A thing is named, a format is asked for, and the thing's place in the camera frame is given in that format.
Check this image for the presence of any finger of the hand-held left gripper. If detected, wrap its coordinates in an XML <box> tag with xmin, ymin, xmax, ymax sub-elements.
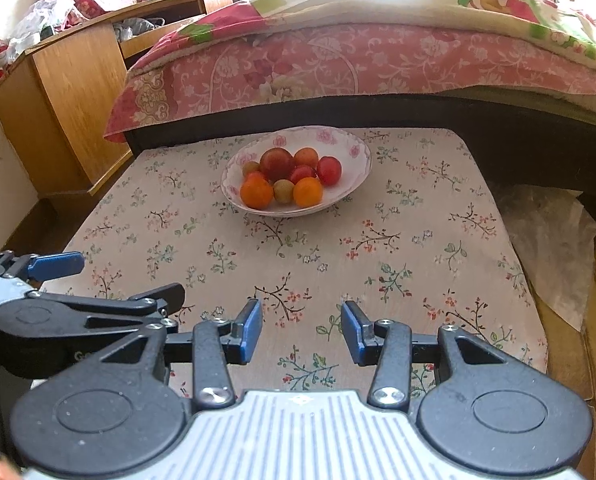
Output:
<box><xmin>0</xmin><ymin>250</ymin><xmax>85</xmax><ymax>289</ymax></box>
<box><xmin>74</xmin><ymin>282</ymin><xmax>186</xmax><ymax>344</ymax></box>

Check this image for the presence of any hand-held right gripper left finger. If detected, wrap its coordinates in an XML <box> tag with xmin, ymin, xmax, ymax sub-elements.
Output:
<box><xmin>84</xmin><ymin>298</ymin><xmax>265</xmax><ymax>409</ymax></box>

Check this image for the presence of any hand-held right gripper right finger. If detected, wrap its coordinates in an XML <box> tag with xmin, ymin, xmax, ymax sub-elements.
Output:
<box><xmin>340</xmin><ymin>301</ymin><xmax>512</xmax><ymax>410</ymax></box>

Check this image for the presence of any large red tomato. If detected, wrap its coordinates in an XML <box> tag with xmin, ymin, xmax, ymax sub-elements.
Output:
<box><xmin>259</xmin><ymin>148</ymin><xmax>295</xmax><ymax>181</ymax></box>

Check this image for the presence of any white floral plate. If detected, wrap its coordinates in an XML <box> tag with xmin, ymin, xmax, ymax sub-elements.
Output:
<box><xmin>220</xmin><ymin>125</ymin><xmax>373</xmax><ymax>218</ymax></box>

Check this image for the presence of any floral tablecloth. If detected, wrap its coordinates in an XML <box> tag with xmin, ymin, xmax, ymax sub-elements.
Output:
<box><xmin>60</xmin><ymin>127</ymin><xmax>549</xmax><ymax>401</ymax></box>

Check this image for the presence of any wooden nightstand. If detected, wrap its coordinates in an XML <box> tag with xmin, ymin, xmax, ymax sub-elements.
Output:
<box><xmin>0</xmin><ymin>0</ymin><xmax>236</xmax><ymax>198</ymax></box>

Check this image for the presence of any clear plastic sheet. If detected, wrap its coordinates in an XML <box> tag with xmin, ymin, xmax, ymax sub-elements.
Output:
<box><xmin>493</xmin><ymin>182</ymin><xmax>596</xmax><ymax>331</ymax></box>

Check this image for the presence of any white plastic bag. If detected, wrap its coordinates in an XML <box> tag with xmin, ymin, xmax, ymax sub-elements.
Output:
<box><xmin>13</xmin><ymin>0</ymin><xmax>76</xmax><ymax>46</ymax></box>

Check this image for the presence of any grey crumpled cloth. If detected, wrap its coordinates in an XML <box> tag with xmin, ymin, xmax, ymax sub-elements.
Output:
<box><xmin>112</xmin><ymin>17</ymin><xmax>166</xmax><ymax>43</ymax></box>

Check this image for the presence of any pink floral blanket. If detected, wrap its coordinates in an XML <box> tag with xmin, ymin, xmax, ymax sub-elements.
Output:
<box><xmin>103</xmin><ymin>2</ymin><xmax>596</xmax><ymax>143</ymax></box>

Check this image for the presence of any olive mattress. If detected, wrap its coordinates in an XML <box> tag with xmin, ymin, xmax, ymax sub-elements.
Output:
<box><xmin>443</xmin><ymin>85</ymin><xmax>596</xmax><ymax>121</ymax></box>

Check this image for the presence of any yellow-green floral quilt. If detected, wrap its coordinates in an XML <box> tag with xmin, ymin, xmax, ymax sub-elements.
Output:
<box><xmin>168</xmin><ymin>0</ymin><xmax>596</xmax><ymax>81</ymax></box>

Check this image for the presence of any dark bed frame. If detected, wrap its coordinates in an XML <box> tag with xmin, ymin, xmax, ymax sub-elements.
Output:
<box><xmin>125</xmin><ymin>92</ymin><xmax>596</xmax><ymax>191</ymax></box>

